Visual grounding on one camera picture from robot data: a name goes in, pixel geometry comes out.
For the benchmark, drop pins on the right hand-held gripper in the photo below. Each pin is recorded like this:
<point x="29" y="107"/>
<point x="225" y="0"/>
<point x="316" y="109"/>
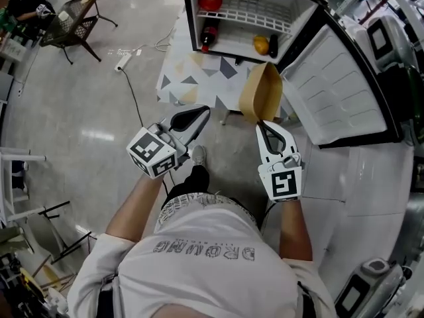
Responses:
<point x="285" y="182"/>

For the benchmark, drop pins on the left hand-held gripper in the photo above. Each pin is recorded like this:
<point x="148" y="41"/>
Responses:
<point x="150" y="151"/>

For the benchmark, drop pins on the brown paper container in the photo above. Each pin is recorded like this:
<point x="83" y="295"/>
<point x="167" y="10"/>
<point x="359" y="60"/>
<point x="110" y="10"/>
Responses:
<point x="265" y="91"/>

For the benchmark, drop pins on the white mini fridge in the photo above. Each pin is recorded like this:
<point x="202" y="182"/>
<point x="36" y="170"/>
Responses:
<point x="308" y="2"/>

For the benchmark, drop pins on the person's right forearm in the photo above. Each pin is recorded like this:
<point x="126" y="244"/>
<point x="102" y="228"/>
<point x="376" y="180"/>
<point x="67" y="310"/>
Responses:
<point x="295" y="230"/>

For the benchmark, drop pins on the person's left forearm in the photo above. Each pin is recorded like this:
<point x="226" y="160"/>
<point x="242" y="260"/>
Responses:
<point x="136" y="207"/>

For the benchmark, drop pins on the person's grey shoe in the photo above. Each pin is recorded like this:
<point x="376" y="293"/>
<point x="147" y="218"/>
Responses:
<point x="198" y="155"/>

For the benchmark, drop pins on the table with geometric patterned cloth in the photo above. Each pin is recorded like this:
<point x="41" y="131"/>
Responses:
<point x="198" y="75"/>

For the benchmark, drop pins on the person's black trouser leg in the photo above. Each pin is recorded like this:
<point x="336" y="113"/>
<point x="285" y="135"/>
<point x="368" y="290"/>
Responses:
<point x="195" y="181"/>

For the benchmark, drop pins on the dark cola bottle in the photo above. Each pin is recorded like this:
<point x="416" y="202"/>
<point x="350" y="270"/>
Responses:
<point x="208" y="33"/>

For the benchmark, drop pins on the white power strip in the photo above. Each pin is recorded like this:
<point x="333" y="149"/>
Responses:
<point x="123" y="61"/>

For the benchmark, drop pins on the black eggplant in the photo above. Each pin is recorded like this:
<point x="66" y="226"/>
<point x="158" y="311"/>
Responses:
<point x="273" y="46"/>

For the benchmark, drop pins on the yellow fruit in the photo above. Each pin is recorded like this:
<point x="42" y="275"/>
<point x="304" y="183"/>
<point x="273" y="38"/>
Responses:
<point x="261" y="44"/>

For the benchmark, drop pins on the red tomato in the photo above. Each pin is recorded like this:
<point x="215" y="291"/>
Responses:
<point x="210" y="1"/>

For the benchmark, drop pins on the person's white printed shirt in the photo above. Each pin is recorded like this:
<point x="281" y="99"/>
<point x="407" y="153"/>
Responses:
<point x="198" y="270"/>

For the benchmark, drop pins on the white machine with screen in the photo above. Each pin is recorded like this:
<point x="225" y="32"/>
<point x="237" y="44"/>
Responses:
<point x="389" y="41"/>
<point x="367" y="287"/>

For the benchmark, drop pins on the black mesh table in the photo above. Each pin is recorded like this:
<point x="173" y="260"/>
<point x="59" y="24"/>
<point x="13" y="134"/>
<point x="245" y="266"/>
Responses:
<point x="74" y="18"/>

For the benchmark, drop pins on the black folding chair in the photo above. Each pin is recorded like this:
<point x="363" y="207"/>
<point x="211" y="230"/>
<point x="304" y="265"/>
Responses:
<point x="49" y="230"/>

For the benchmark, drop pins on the white metal rack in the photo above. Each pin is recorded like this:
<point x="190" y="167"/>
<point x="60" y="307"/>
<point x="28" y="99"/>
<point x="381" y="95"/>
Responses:
<point x="10" y="184"/>

